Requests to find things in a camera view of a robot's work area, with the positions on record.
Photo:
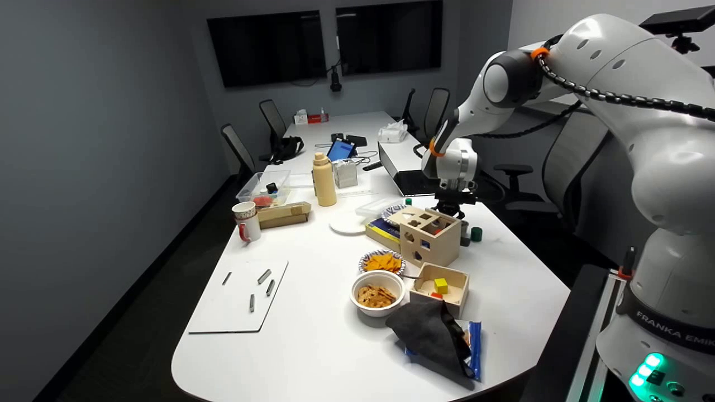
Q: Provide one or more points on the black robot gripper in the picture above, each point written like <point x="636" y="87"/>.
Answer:
<point x="454" y="195"/>

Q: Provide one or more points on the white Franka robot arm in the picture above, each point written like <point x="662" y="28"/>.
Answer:
<point x="656" y="186"/>

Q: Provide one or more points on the small green cylinder block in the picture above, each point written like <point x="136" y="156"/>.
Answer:
<point x="477" y="235"/>

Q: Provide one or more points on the wooden shape sorter box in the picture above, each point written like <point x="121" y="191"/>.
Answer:
<point x="430" y="238"/>

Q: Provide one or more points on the black open laptop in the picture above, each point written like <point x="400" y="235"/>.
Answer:
<point x="405" y="168"/>

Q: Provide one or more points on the yellow wooden block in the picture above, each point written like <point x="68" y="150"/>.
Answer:
<point x="440" y="287"/>

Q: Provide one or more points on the open wooden tray box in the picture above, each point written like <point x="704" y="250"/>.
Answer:
<point x="440" y="287"/>

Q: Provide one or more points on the dark blue flat box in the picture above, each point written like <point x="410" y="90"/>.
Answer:
<point x="380" y="232"/>

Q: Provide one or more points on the red wooden block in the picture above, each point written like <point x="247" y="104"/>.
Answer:
<point x="437" y="294"/>

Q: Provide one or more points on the patterned bowl with orange pieces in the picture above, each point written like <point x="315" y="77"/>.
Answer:
<point x="383" y="261"/>

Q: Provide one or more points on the black office chair with armrests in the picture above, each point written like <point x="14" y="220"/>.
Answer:
<point x="543" y="164"/>

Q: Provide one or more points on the clear plastic bag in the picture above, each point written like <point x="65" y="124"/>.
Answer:
<point x="392" y="131"/>

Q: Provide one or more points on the dark office chair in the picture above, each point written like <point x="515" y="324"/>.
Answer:
<point x="410" y="106"/>
<point x="437" y="112"/>

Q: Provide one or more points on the plain white paper plate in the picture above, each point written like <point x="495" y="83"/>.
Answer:
<point x="346" y="224"/>

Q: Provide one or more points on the white bowl with snacks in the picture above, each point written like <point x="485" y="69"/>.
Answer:
<point x="378" y="293"/>

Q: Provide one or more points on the small white box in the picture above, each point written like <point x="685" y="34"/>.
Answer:
<point x="346" y="173"/>

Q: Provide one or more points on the black cloth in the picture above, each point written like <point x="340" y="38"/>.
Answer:
<point x="432" y="338"/>

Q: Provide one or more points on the blue marker pen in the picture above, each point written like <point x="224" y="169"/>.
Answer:
<point x="475" y="349"/>

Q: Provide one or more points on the tan plastic bottle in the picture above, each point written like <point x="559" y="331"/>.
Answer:
<point x="325" y="181"/>

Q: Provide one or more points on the red and white box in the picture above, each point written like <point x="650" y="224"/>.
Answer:
<point x="314" y="116"/>

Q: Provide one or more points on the black bag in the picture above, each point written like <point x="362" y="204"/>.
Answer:
<point x="287" y="148"/>

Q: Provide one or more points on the clear plastic container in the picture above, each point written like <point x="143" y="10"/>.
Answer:
<point x="259" y="187"/>

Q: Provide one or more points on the grey mesh office chair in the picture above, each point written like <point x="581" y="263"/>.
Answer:
<point x="273" y="116"/>
<point x="238" y="148"/>

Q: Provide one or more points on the white paper cup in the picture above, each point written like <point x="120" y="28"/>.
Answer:
<point x="247" y="221"/>

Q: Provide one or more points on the white paper sheet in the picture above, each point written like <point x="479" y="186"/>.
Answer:
<point x="241" y="297"/>

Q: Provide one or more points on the wall monitor screen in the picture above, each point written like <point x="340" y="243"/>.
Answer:
<point x="267" y="47"/>
<point x="390" y="35"/>

